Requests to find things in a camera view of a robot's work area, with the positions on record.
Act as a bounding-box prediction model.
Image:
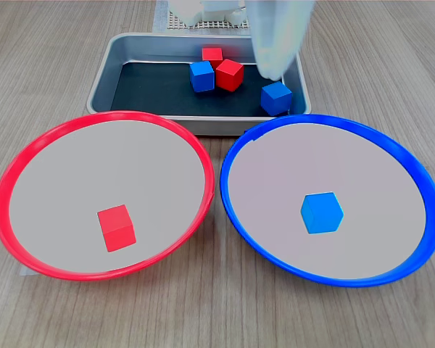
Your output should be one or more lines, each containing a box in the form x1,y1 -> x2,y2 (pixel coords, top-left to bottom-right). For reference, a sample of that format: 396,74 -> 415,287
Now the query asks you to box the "blue-rimmed white plate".
220,114 -> 435,289

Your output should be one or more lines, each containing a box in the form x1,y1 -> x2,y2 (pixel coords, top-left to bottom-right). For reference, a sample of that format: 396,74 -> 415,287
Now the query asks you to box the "red-rimmed white plate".
0,110 -> 216,282

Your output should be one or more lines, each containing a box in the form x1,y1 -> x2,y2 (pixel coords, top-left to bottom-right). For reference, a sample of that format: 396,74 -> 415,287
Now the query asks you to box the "pale perforated base plate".
165,7 -> 252,30

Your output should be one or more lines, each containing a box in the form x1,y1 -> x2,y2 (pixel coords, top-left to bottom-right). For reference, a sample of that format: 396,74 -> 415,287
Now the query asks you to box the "black tray mat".
110,61 -> 290,117

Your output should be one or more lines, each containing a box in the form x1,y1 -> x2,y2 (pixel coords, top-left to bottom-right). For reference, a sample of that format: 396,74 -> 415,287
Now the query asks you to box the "blue cube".
188,60 -> 216,93
299,191 -> 344,235
260,80 -> 294,117

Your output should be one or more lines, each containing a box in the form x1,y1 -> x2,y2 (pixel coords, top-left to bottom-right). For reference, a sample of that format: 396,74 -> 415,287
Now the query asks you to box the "red cube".
96,204 -> 137,253
202,47 -> 224,70
215,58 -> 245,92

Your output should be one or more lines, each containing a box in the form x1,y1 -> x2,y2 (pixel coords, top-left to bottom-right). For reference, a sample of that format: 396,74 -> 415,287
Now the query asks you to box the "steel tray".
86,32 -> 312,136

